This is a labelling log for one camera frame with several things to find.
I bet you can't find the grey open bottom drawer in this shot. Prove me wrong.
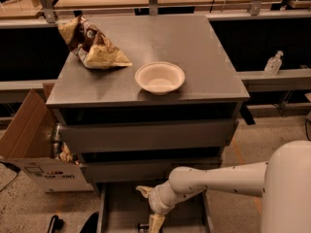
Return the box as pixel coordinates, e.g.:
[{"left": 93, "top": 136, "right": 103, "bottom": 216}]
[{"left": 96, "top": 182, "right": 216, "bottom": 233}]

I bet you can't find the grey top drawer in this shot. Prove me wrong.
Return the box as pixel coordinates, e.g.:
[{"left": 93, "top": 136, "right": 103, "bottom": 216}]
[{"left": 60, "top": 119, "right": 238, "bottom": 153}]

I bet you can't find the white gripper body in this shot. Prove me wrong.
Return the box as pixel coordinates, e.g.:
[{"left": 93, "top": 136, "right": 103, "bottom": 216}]
[{"left": 149, "top": 182, "right": 189, "bottom": 215}]

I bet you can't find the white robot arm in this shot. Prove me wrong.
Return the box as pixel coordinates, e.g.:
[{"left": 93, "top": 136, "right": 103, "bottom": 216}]
[{"left": 136, "top": 141, "right": 311, "bottom": 233}]

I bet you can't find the grey middle drawer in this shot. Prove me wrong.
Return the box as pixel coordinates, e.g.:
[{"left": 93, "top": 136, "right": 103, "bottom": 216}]
[{"left": 80, "top": 156, "right": 222, "bottom": 183}]

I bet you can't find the crumpled chip bag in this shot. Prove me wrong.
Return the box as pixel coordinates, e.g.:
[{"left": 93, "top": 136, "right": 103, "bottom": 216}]
[{"left": 58, "top": 16, "right": 132, "bottom": 70}]

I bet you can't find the black floor cable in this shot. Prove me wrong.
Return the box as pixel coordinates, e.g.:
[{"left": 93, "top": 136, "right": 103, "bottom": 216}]
[{"left": 304, "top": 118, "right": 311, "bottom": 142}]

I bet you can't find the clear sanitizer pump bottle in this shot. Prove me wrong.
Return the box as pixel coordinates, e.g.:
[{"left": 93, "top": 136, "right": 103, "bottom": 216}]
[{"left": 264, "top": 50, "right": 284, "bottom": 75}]

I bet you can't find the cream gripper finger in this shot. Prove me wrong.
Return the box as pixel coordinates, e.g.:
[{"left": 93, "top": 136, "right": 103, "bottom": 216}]
[
  {"left": 136, "top": 185, "right": 153, "bottom": 198},
  {"left": 149, "top": 214, "right": 165, "bottom": 233}
]

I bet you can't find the open cardboard box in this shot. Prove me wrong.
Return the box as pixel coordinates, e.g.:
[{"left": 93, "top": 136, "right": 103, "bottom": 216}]
[{"left": 0, "top": 89, "right": 93, "bottom": 192}]

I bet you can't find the metal railing frame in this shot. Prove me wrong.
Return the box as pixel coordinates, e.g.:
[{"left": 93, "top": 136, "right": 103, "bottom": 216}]
[{"left": 0, "top": 0, "right": 311, "bottom": 28}]

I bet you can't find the metal can in box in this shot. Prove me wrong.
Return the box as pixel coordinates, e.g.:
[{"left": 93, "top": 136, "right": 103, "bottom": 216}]
[{"left": 52, "top": 123, "right": 62, "bottom": 156}]

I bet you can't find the black handle object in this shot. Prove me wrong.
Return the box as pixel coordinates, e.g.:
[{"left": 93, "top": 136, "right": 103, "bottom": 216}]
[{"left": 47, "top": 215, "right": 64, "bottom": 233}]

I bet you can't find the white paper bowl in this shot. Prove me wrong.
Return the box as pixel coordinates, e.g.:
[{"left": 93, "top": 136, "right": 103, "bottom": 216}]
[{"left": 135, "top": 61, "right": 186, "bottom": 95}]

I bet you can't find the grey drawer cabinet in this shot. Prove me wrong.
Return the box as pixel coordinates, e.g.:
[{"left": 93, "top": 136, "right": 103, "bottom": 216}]
[{"left": 46, "top": 14, "right": 251, "bottom": 233}]

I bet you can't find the snack bag in box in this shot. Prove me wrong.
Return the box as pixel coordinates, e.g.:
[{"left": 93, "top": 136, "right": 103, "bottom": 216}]
[{"left": 58, "top": 143, "right": 79, "bottom": 163}]

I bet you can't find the blue rxbar snack bar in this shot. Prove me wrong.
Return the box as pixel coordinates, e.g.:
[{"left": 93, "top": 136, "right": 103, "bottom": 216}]
[{"left": 138, "top": 223, "right": 149, "bottom": 233}]

